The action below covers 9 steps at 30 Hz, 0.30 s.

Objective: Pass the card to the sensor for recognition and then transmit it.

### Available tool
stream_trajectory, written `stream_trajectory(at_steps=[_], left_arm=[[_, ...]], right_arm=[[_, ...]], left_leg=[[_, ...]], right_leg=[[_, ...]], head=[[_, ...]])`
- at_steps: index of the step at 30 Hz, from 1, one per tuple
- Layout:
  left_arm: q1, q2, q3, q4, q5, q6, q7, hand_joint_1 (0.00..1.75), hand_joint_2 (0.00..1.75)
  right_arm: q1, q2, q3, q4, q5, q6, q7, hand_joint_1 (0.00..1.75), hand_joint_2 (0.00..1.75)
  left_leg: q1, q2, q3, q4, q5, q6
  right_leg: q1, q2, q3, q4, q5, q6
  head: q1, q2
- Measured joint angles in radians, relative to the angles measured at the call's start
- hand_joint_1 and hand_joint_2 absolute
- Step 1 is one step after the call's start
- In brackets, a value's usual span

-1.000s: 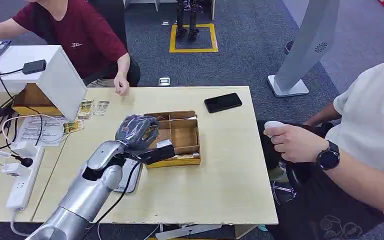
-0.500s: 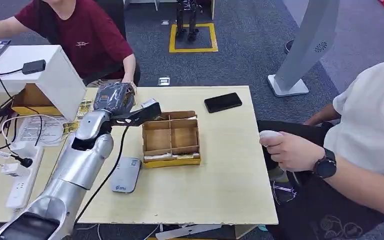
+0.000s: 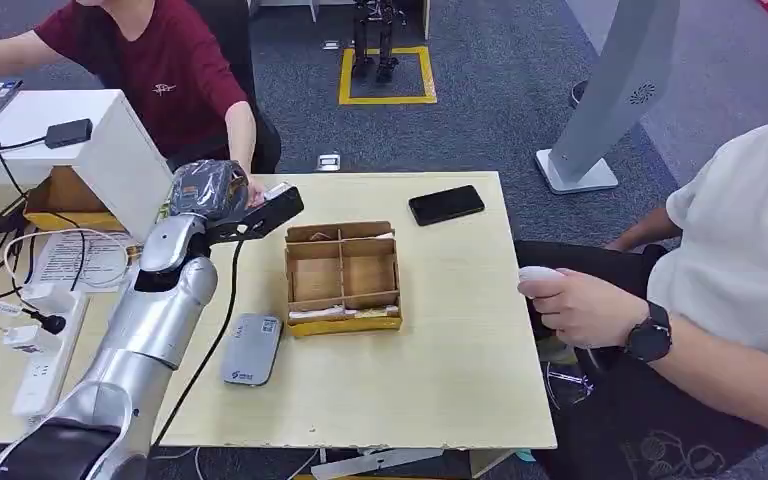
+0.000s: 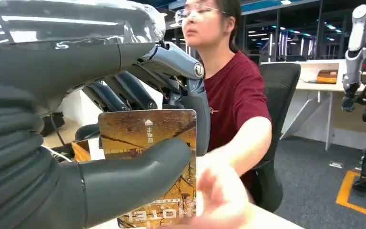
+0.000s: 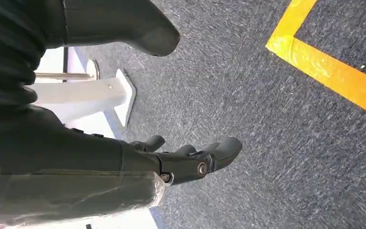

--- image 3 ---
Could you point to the small silver floor socket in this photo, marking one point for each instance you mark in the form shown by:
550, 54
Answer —
331, 45

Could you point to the white handheld controller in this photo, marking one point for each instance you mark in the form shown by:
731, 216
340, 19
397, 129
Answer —
538, 273

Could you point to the black wristwatch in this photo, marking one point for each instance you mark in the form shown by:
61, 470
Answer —
649, 334

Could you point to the yellow floor tape square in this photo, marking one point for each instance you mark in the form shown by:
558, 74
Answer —
344, 83

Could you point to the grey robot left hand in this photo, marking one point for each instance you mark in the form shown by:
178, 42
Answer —
210, 191

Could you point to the grey desk crossbar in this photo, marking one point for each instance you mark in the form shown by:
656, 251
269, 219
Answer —
377, 462

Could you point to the person in red shirt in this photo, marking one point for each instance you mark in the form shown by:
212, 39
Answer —
172, 73

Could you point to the grey card reader device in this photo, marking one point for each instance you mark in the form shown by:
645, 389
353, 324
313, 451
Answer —
251, 349

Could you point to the black power adapter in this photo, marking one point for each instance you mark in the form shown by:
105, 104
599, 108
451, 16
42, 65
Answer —
68, 133

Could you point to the black robot legs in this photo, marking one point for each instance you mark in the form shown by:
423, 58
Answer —
375, 36

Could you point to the printed paper sheet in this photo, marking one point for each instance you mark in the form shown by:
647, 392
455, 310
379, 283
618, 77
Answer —
82, 258

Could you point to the wooden card box with dividers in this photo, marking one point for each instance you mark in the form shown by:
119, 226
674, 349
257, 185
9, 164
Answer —
342, 278

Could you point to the person in white shirt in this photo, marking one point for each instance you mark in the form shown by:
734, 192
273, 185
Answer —
722, 298

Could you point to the white plug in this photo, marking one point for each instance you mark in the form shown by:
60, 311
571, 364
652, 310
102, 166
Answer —
21, 336

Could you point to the black plug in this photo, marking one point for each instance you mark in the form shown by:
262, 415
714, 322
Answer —
49, 322

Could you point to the pale wrist camera on bracket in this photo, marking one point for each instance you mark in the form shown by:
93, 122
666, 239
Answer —
271, 208

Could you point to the white desk riser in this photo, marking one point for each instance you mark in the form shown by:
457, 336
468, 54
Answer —
112, 156

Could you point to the white card stack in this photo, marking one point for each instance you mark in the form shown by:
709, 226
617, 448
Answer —
341, 312

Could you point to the white leaning kiosk stand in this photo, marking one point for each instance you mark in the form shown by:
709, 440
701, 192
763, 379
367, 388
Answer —
612, 99

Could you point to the white power strip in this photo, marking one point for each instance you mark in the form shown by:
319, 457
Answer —
43, 378

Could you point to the black smartphone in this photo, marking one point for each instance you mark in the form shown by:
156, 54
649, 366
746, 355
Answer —
446, 204

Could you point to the person's hand with controller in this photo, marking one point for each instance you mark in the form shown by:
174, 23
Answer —
583, 308

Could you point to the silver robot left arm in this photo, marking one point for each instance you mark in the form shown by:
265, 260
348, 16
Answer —
152, 318

